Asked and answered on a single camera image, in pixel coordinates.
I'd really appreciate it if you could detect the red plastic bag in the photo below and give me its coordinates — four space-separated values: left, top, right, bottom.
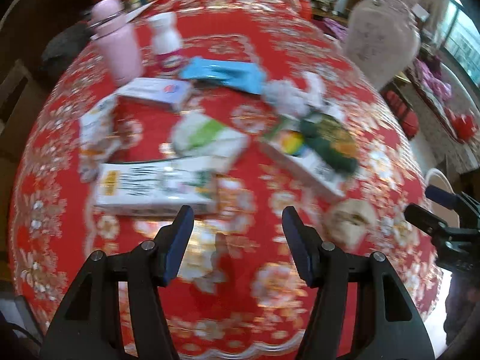
451 112 479 142

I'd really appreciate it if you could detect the white milk carton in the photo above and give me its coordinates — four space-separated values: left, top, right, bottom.
94 156 218 217

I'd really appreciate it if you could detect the beige paper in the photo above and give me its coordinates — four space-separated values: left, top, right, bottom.
324 198 377 252

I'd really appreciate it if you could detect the rainbow print carton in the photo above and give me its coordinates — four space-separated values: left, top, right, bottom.
259 117 346 203

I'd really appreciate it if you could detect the white ornate chair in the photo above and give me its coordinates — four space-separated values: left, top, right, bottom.
343 0 421 90

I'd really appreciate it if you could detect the silver snack wrapper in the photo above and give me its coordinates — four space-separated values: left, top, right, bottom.
78 93 121 183

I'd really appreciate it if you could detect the pink thermos bottle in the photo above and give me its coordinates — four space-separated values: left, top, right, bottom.
89 0 143 87

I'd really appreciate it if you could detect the white green tissue pack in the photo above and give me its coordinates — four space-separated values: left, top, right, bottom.
171 111 250 174

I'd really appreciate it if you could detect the blue plastic bag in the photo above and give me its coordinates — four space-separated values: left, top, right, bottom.
179 57 267 95

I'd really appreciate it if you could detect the white tissue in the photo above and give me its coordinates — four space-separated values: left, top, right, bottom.
261 80 309 119

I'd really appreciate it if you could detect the beige trash bin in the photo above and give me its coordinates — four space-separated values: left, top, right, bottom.
425 168 460 228

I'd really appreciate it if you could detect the dark green cracker packet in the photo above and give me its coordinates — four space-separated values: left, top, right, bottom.
299 112 358 176

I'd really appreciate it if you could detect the white knotted plastic bag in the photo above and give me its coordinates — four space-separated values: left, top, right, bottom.
302 72 345 122

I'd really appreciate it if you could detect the red floral tablecloth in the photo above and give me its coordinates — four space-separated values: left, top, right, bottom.
9 0 442 359

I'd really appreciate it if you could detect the floral sofa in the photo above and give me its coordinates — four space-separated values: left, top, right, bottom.
405 59 479 173

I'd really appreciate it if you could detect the small red cushioned chair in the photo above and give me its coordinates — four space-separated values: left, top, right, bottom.
382 89 419 141

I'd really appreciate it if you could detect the white plastic bottle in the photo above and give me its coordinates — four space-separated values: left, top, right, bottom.
147 11 184 73

